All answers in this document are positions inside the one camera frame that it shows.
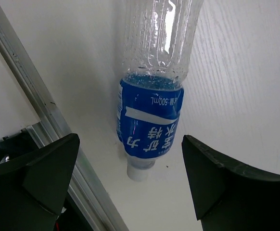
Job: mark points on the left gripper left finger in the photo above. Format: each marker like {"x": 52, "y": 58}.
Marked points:
{"x": 33, "y": 187}

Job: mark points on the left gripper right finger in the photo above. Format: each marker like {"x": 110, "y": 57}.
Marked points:
{"x": 227, "y": 194}

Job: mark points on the blue label water bottle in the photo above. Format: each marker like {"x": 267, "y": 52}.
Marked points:
{"x": 159, "y": 36}

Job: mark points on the aluminium rail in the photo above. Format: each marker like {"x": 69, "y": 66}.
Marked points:
{"x": 85, "y": 189}

